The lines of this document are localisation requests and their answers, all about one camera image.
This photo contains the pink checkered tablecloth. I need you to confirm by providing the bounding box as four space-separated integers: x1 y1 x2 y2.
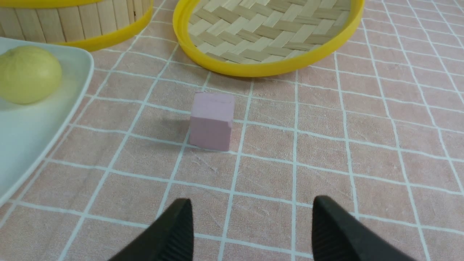
1 0 464 261

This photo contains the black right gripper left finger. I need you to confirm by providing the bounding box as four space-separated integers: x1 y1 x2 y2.
110 198 194 261

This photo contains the white square plate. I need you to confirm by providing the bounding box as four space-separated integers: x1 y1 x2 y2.
0 37 94 205

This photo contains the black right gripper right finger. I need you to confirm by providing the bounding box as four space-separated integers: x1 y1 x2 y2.
312 195 413 261

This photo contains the yellow steamed bun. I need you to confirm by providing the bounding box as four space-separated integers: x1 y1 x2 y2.
0 46 62 104

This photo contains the bamboo steamer basket yellow rim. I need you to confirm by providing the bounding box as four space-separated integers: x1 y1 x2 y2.
0 0 154 51

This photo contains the pink cube block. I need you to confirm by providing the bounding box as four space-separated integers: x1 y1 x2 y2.
189 91 235 151

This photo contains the woven bamboo steamer lid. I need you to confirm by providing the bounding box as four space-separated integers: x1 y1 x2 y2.
173 0 365 78

